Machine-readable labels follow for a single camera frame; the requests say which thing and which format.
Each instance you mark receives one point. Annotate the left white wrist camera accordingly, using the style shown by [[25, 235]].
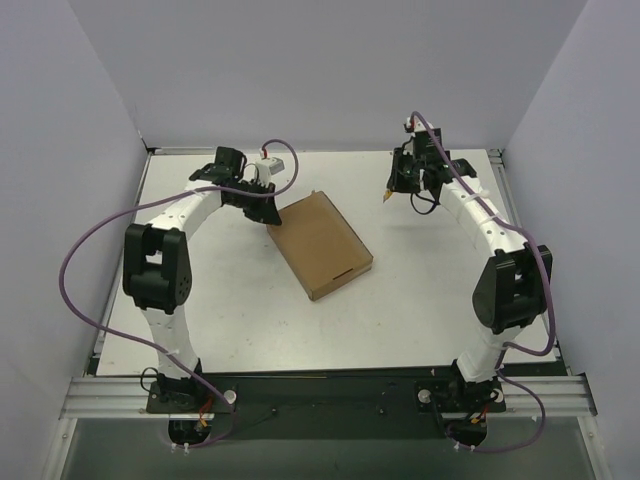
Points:
[[266, 168]]

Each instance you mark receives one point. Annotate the aluminium front rail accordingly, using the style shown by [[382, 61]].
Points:
[[385, 394]]

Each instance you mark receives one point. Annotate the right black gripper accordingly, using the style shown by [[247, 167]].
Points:
[[401, 176]]

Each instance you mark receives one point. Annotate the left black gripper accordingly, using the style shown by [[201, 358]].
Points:
[[258, 204]]

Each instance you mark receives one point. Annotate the brown cardboard express box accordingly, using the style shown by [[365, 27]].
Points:
[[319, 245]]

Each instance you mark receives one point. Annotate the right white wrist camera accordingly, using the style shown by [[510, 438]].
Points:
[[413, 125]]

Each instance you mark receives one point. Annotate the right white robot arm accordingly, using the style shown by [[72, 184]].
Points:
[[511, 292]]

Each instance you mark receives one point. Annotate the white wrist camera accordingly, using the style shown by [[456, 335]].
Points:
[[266, 168], [413, 125]]

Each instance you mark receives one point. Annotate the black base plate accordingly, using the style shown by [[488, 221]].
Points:
[[336, 423]]

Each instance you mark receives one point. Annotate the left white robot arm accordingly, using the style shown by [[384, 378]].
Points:
[[157, 272]]

